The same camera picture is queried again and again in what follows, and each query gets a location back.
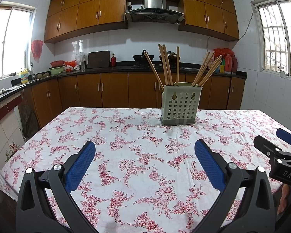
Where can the dark patterned sack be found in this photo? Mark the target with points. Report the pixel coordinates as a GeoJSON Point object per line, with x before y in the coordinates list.
{"type": "Point", "coordinates": [29, 120]}

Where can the dark cutting board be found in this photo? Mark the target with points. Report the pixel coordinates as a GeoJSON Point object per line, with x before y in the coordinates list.
{"type": "Point", "coordinates": [98, 59]}

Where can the green perforated chopstick holder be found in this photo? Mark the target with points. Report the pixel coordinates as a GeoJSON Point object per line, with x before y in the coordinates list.
{"type": "Point", "coordinates": [179, 106]}

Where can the crumpled red plastic bag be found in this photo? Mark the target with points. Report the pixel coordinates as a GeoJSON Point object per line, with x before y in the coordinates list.
{"type": "Point", "coordinates": [224, 51]}

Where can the red basin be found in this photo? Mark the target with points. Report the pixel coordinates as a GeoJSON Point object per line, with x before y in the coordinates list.
{"type": "Point", "coordinates": [57, 63]}

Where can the person's right hand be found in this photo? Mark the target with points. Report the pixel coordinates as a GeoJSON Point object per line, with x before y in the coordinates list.
{"type": "Point", "coordinates": [283, 196]}

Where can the dark sauce bottle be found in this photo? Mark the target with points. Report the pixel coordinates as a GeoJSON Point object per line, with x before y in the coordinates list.
{"type": "Point", "coordinates": [234, 64]}

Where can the steel range hood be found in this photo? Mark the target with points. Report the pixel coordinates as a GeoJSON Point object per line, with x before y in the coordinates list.
{"type": "Point", "coordinates": [154, 0]}

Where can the red floral tablecloth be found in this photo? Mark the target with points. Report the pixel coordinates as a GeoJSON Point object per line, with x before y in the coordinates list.
{"type": "Point", "coordinates": [111, 131]}

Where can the hanging red plastic bag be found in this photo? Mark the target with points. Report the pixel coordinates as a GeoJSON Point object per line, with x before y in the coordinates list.
{"type": "Point", "coordinates": [37, 48]}

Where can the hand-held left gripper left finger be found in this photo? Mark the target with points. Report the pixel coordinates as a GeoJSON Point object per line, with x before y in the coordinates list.
{"type": "Point", "coordinates": [80, 165]}

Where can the black wok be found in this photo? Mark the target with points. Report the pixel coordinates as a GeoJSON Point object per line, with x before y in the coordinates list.
{"type": "Point", "coordinates": [138, 58]}

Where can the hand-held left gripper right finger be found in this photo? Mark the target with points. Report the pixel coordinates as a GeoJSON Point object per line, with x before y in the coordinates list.
{"type": "Point", "coordinates": [208, 165]}

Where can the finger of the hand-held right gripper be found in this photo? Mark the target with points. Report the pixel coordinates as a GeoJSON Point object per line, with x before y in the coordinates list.
{"type": "Point", "coordinates": [266, 148]}
{"type": "Point", "coordinates": [286, 135]}

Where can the black kitchen countertop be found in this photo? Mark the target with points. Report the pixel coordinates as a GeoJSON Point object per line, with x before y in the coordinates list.
{"type": "Point", "coordinates": [99, 70]}

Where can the yellow detergent bottle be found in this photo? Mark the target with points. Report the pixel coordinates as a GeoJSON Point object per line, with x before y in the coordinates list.
{"type": "Point", "coordinates": [24, 77]}

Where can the steel faucet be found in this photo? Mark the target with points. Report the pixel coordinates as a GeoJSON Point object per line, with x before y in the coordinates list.
{"type": "Point", "coordinates": [31, 68]}

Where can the black gas stove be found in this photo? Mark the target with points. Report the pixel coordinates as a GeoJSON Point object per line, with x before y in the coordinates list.
{"type": "Point", "coordinates": [145, 66]}

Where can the green basin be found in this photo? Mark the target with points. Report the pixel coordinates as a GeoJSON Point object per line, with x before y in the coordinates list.
{"type": "Point", "coordinates": [57, 70]}

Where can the small red bottle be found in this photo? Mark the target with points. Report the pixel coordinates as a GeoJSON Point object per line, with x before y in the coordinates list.
{"type": "Point", "coordinates": [114, 60]}

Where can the window with plain glass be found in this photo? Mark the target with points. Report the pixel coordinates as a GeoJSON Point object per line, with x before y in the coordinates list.
{"type": "Point", "coordinates": [12, 43]}

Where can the window with security bars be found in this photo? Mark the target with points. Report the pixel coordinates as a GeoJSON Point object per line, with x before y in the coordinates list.
{"type": "Point", "coordinates": [274, 41]}

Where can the clear plastic bag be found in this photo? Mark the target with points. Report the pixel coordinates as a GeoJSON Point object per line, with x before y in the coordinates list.
{"type": "Point", "coordinates": [80, 57]}

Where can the wooden wall cabinets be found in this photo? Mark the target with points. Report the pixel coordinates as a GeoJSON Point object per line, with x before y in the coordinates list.
{"type": "Point", "coordinates": [87, 12]}

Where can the large red condiment bottle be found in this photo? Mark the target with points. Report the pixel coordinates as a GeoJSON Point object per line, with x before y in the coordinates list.
{"type": "Point", "coordinates": [228, 63]}

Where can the colourful carton box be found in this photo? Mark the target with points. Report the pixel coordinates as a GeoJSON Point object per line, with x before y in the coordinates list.
{"type": "Point", "coordinates": [222, 68]}

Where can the dark pot with lid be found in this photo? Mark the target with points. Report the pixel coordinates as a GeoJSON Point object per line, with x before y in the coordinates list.
{"type": "Point", "coordinates": [172, 54]}

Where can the orange plastic bag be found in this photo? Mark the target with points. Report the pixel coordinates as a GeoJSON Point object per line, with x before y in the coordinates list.
{"type": "Point", "coordinates": [69, 64]}

